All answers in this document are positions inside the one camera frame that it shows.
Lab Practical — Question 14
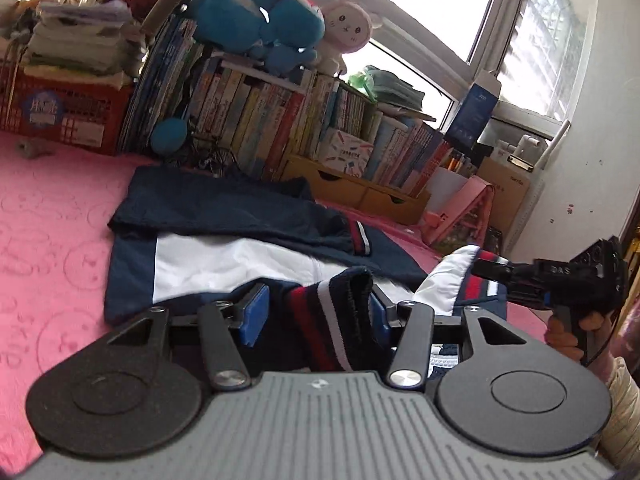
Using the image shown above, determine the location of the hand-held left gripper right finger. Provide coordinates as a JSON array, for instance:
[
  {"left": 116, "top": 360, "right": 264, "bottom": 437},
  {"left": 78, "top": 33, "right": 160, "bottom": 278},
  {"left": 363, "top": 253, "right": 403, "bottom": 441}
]
[{"left": 370, "top": 285, "right": 528, "bottom": 391}]

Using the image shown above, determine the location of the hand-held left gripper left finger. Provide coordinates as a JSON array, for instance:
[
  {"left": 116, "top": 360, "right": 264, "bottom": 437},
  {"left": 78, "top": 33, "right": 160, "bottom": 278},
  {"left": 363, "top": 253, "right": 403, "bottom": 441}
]
[{"left": 105, "top": 282, "right": 271, "bottom": 393}]

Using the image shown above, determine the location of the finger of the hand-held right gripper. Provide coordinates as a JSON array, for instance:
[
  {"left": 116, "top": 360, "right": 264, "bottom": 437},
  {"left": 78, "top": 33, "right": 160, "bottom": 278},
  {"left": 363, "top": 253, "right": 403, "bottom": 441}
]
[{"left": 472, "top": 255, "right": 517, "bottom": 281}]

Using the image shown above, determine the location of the navy and white jacket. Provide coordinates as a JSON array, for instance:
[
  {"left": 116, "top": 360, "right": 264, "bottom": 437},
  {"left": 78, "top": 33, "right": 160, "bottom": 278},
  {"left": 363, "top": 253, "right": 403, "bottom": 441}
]
[{"left": 105, "top": 165, "right": 511, "bottom": 376}]

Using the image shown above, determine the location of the person's right forearm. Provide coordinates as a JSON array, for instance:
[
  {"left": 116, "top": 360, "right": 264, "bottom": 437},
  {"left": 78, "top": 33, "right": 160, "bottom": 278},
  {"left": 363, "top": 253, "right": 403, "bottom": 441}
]
[{"left": 597, "top": 300, "right": 640, "bottom": 466}]

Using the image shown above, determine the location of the person's right hand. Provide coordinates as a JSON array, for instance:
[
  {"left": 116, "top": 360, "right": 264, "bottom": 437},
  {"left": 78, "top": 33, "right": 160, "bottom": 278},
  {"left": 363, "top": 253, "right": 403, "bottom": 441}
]
[{"left": 545, "top": 310, "right": 616, "bottom": 356}]

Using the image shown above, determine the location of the pink folder stand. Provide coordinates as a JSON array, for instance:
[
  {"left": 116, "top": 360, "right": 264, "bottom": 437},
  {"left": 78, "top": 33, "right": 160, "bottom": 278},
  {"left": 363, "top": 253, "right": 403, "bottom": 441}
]
[{"left": 420, "top": 177, "right": 496, "bottom": 248}]

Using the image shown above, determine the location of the brown kraft clipboard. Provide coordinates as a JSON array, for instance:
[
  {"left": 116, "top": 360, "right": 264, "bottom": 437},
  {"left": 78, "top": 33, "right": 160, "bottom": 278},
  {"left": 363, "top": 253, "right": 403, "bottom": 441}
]
[{"left": 477, "top": 152, "right": 531, "bottom": 241}]

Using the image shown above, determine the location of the white plastic pipe fitting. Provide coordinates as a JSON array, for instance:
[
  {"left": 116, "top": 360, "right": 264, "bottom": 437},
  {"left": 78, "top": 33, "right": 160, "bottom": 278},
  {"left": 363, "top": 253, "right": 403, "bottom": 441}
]
[{"left": 515, "top": 135, "right": 543, "bottom": 157}]

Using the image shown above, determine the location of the wooden drawer organizer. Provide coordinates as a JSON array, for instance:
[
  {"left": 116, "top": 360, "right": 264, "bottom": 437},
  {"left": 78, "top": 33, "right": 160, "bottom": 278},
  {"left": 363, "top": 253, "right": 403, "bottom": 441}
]
[{"left": 282, "top": 155, "right": 431, "bottom": 226}]

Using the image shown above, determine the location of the white vertical pipe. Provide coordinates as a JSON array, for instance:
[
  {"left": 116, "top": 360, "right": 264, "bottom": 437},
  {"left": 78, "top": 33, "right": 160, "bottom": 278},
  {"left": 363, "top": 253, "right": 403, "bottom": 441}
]
[{"left": 537, "top": 120, "right": 571, "bottom": 171}]

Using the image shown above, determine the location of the dark blue carton box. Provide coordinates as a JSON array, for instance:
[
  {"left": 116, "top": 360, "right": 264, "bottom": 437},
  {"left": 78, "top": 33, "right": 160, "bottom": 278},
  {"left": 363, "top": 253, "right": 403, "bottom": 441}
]
[{"left": 444, "top": 70, "right": 502, "bottom": 148}]

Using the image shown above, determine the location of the miniature black bicycle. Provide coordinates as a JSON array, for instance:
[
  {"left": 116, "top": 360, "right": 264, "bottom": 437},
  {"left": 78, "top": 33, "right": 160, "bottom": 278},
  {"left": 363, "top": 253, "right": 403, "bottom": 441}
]
[{"left": 187, "top": 135, "right": 241, "bottom": 176}]

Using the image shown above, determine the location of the white colourful print card box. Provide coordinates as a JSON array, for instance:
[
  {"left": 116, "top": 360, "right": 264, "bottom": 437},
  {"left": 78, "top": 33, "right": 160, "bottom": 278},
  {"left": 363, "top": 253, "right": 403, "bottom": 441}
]
[{"left": 320, "top": 127, "right": 373, "bottom": 178}]

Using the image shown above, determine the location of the row of colourful books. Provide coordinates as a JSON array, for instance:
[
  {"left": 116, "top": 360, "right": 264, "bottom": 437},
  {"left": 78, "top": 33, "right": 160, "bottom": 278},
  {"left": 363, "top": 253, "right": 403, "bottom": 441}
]
[{"left": 117, "top": 12, "right": 478, "bottom": 201}]

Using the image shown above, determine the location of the blue round plush ball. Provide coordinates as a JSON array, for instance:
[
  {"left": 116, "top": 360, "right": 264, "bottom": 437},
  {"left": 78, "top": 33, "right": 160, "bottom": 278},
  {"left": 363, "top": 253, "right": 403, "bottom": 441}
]
[{"left": 151, "top": 117, "right": 190, "bottom": 155}]

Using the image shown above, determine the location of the teal folded cloth stack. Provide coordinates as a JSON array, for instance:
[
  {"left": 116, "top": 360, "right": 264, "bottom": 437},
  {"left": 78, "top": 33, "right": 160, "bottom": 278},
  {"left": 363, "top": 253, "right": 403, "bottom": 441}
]
[{"left": 362, "top": 65, "right": 426, "bottom": 111}]

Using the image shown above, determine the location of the pink rabbit print blanket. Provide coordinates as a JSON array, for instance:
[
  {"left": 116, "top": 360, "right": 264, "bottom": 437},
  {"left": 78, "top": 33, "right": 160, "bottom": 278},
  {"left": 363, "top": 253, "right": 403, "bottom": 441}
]
[{"left": 0, "top": 130, "right": 556, "bottom": 461}]

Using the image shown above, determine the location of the green clover toy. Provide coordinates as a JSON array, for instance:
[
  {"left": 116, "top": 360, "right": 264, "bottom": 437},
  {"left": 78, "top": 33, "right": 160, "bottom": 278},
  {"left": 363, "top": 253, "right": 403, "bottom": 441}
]
[{"left": 347, "top": 70, "right": 373, "bottom": 96}]

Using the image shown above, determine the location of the large red plastic basket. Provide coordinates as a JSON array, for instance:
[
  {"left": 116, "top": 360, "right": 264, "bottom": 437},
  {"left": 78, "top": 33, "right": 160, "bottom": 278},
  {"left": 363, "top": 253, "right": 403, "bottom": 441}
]
[{"left": 0, "top": 72, "right": 136, "bottom": 156}]

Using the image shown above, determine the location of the pink and white rabbit plush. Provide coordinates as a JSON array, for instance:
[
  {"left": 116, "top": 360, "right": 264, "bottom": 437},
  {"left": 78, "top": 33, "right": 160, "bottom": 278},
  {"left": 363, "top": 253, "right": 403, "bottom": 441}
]
[{"left": 315, "top": 0, "right": 386, "bottom": 76}]

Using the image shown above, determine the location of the blue plush with white ears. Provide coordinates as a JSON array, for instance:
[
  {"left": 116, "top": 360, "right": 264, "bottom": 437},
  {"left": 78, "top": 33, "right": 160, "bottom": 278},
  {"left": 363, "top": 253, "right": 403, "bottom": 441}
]
[{"left": 189, "top": 0, "right": 291, "bottom": 53}]

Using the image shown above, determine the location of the beige long tube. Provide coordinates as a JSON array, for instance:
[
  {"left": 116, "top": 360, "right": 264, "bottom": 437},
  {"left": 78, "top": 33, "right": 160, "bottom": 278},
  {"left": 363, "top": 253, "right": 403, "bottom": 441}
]
[{"left": 142, "top": 0, "right": 203, "bottom": 36}]

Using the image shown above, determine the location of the stack of papers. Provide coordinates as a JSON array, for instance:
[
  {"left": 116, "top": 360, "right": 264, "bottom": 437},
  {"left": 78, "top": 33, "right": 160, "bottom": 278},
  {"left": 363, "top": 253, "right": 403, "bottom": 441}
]
[{"left": 22, "top": 0, "right": 146, "bottom": 86}]

